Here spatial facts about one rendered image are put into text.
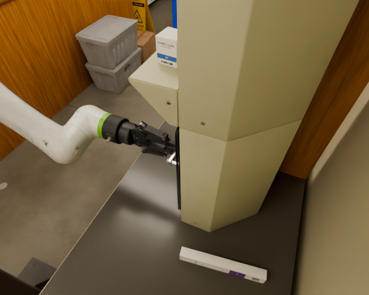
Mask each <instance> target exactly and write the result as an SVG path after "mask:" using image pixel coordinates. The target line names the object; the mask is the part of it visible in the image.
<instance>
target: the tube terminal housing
mask: <svg viewBox="0 0 369 295"><path fill-rule="evenodd" d="M358 2H359V0H177V53H178V81H179V143H180V195H181V221H183V222H186V223H188V224H190V225H193V226H195V227H198V228H200V229H203V230H205V231H207V232H212V231H215V230H217V229H219V228H222V227H224V226H227V225H230V224H232V223H234V222H237V221H239V220H242V219H244V218H247V217H250V216H252V215H255V214H257V213H258V211H259V209H260V207H261V205H262V203H263V201H264V199H265V197H266V195H267V192H268V190H269V188H270V186H271V184H272V182H273V180H274V178H275V176H276V174H277V172H278V170H279V167H280V165H281V163H282V161H283V159H284V157H285V155H286V153H287V151H288V149H289V147H290V145H291V142H292V140H293V138H294V136H295V134H296V132H297V130H298V127H299V125H300V123H301V121H302V119H303V117H304V115H305V113H306V111H307V109H308V106H309V104H310V102H311V100H312V98H313V96H314V94H315V92H316V90H317V88H318V86H319V84H320V81H321V79H322V77H323V75H324V73H325V71H326V69H327V66H328V65H329V63H330V61H331V59H332V56H333V54H334V52H335V50H336V48H337V46H338V43H339V41H340V39H341V37H342V35H343V33H344V31H345V29H346V27H347V25H348V23H349V21H350V18H351V16H352V14H353V12H354V10H355V8H356V6H357V4H358Z"/></svg>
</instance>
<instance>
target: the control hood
mask: <svg viewBox="0 0 369 295"><path fill-rule="evenodd" d="M128 80H129V82H130V83H131V84H132V85H133V86H134V87H135V89H136V90H137V91H138V92H139V93H140V94H141V95H142V96H143V97H144V98H145V99H146V100H147V101H148V102H149V103H150V104H151V105H152V106H153V107H154V109H155V110H156V111H157V112H158V113H159V114H160V115H161V116H162V117H163V118H164V120H165V121H166V122H167V123H168V124H169V125H173V126H177V127H179V81H178V68H174V67H171V66H167V65H164V64H160V63H158V59H157V52H154V54H153V55H151V56H150V58H148V59H147V61H146V62H144V64H143V65H141V66H140V67H139V68H138V69H137V70H136V71H135V72H134V73H133V74H132V75H131V76H130V77H129V78H128Z"/></svg>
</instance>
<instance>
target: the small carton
mask: <svg viewBox="0 0 369 295"><path fill-rule="evenodd" d="M155 39H156V52H157V59H158V63H160V64H164V65H167V66H171V67H174V68H178V53H177V29H175V28H171V27H167V28H165V29H164V30H162V31H161V32H160V33H158V34H157V35H156V36H155Z"/></svg>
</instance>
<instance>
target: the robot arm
mask: <svg viewBox="0 0 369 295"><path fill-rule="evenodd" d="M0 122H1V123H2V124H4V125H6V126H7V127H9V128H11V129H12V130H14V131H15V132H17V133H18V134H20V135H21V136H23V137H24V138H25V139H27V140H28V141H30V142H31V143H33V144H34V145H35V146H37V147H38V148H39V149H40V150H42V151H43V152H45V154H47V155H48V156H49V157H50V158H52V159H53V160H54V161H55V162H58V163H60V164H70V163H74V162H76V161H77V160H78V159H79V158H81V156H82V154H83V153H84V151H85V150H86V149H87V147H88V146H89V144H90V143H91V142H92V141H93V140H94V139H95V138H96V137H99V138H102V139H105V140H106V142H107V143H108V142H109V141H110V142H114V143H117V144H122V143H124V144H127V145H137V146H139V147H141V148H142V153H150V154H153V155H158V156H163V157H166V156H167V155H168V154H172V153H173V151H174V150H176V148H175V141H174V140H171V139H170V138H169V137H168V136H169V135H168V133H166V132H163V131H161V130H158V129H156V128H154V127H152V126H149V125H147V124H146V123H145V122H144V121H141V123H140V124H139V125H137V124H134V123H132V122H130V121H129V120H128V119H126V118H123V117H121V116H118V115H114V114H111V113H108V112H105V111H103V110H101V109H99V108H98V107H96V106H94V105H84V106H82V107H80V108H79V109H78V110H77V111H76V112H75V113H74V115H73V116H72V117H71V118H70V119H69V121H68V122H67V123H66V124H65V125H64V126H61V125H59V124H57V123H56V122H54V121H53V120H52V119H50V118H49V117H47V116H46V115H44V114H43V113H41V112H40V111H38V110H37V109H35V108H34V107H32V106H31V105H30V104H28V103H27V102H26V101H24V100H23V99H22V98H21V97H19V96H18V95H16V94H15V93H14V92H13V91H12V90H10V89H9V88H8V87H7V86H6V85H5V84H3V83H2V82H1V81H0Z"/></svg>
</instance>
